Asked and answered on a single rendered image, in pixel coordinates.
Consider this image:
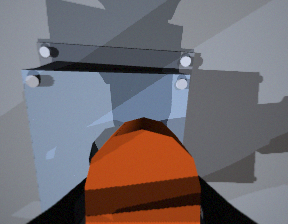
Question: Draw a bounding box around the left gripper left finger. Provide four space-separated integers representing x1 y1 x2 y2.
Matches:
26 177 87 224

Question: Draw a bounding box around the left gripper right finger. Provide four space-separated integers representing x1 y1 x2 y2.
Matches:
198 175 258 224

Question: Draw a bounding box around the light blue metal plate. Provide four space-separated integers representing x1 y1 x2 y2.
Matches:
21 68 190 213

